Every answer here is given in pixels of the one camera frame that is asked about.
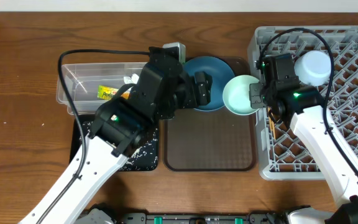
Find mint green bowl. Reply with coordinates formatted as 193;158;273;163
223;75;259;116

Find wooden chopstick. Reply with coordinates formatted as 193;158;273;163
268;118;276;139

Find dark blue plate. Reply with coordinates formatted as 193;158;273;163
184;56;235;111

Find white tissue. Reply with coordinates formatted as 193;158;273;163
124;73;139;84

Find light blue bowl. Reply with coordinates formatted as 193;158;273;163
295;50;331;86

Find white rice pile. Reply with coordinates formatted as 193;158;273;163
126;147;149;166

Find yellow green snack wrapper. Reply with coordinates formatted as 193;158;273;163
97;85;119;100

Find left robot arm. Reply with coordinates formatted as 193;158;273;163
21;47;213;223

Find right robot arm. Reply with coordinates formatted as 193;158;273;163
249;83;358;223

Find grey dishwasher rack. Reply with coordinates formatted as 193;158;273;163
255;26;358;180

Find brown serving tray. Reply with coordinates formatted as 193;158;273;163
163;57;257;172

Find black plastic tray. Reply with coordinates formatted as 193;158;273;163
69;121;159;172

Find clear plastic bin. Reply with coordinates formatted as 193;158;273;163
62;62;145;114

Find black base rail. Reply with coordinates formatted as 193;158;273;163
82;212;288;224

